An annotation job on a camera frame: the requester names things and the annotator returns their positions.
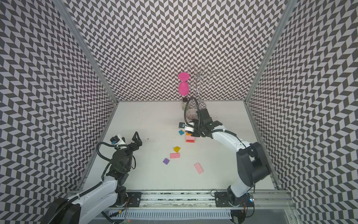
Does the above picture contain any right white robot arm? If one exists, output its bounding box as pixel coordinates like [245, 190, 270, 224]
[186, 108, 271, 206]

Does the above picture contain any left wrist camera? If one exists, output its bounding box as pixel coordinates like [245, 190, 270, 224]
[110, 134, 126, 147]

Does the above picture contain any right corner metal post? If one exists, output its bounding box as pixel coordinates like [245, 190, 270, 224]
[244, 0, 297, 104]

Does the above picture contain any metal base rail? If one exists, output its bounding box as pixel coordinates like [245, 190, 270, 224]
[105, 190, 295, 221]

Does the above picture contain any left corner metal post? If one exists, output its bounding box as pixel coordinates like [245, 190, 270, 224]
[52, 0, 118, 105]

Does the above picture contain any purple wood cube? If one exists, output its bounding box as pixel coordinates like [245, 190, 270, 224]
[163, 158, 170, 165]

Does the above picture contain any striped ceramic bowl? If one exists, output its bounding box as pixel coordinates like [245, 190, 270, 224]
[186, 108, 198, 120]

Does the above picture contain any pink rectangular wood block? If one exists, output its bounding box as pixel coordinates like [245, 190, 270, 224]
[170, 153, 180, 159]

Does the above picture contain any chrome wire stand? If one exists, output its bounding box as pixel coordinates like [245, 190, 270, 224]
[187, 63, 219, 109]

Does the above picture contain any corner metal post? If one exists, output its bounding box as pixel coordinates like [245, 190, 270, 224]
[52, 0, 118, 105]
[244, 0, 297, 104]

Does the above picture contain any yellow triangular wood block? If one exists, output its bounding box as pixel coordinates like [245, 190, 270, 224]
[173, 146, 181, 153]

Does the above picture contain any pink lamp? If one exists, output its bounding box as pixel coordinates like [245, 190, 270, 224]
[178, 72, 190, 96]

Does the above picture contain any glass spice jar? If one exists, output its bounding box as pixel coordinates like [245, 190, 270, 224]
[181, 97, 188, 111]

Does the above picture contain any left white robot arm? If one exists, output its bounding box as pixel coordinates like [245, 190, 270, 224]
[41, 132, 143, 224]

